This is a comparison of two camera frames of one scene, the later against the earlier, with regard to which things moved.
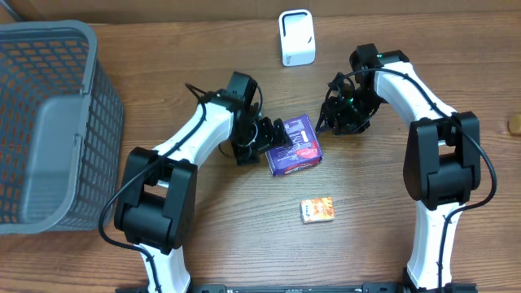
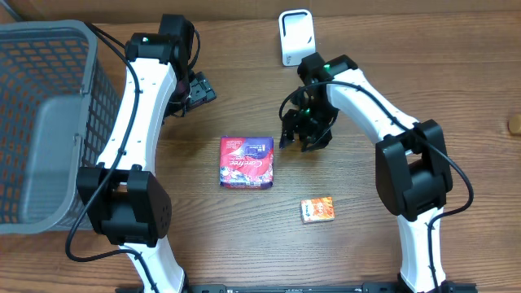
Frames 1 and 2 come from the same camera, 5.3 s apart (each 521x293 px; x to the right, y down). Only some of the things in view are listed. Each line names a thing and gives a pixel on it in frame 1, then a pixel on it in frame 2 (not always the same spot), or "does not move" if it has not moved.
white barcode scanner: x=297 y=37 does not move
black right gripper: x=332 y=111 -> x=290 y=124
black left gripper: x=270 y=137 -> x=203 y=91
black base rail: x=310 y=288 does not move
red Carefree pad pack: x=305 y=149 -> x=247 y=162
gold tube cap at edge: x=515 y=124 does not move
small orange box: x=317 y=209 does not move
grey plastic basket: x=62 y=128 does not move
